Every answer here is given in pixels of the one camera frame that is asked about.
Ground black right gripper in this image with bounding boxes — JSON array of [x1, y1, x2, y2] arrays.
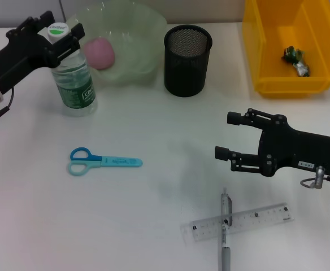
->
[[214, 107, 330, 178]]

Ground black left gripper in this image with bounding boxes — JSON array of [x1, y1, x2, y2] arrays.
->
[[0, 10, 86, 96]]

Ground pink peach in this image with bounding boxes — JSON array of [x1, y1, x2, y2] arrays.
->
[[82, 38, 116, 71]]

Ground clear green-label water bottle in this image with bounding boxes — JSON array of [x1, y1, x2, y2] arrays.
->
[[46, 22, 98, 118]]

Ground green plastic wrapper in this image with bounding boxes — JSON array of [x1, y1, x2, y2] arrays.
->
[[280, 46, 310, 77]]

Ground blue capped scissors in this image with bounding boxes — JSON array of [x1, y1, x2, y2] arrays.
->
[[66, 146, 143, 177]]

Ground black mesh pen holder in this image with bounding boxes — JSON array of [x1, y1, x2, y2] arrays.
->
[[164, 24, 213, 98]]

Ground translucent green fruit bowl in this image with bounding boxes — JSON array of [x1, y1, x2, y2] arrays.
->
[[66, 1, 168, 85]]

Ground transparent plastic ruler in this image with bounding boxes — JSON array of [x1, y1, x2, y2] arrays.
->
[[181, 202, 296, 246]]

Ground grey clear pen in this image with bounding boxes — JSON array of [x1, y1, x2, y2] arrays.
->
[[218, 187, 233, 271]]

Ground yellow plastic bin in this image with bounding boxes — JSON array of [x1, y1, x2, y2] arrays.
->
[[241, 0, 330, 99]]

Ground right wrist plug with cable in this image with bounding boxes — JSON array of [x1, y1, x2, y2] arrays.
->
[[299, 165, 330, 190]]

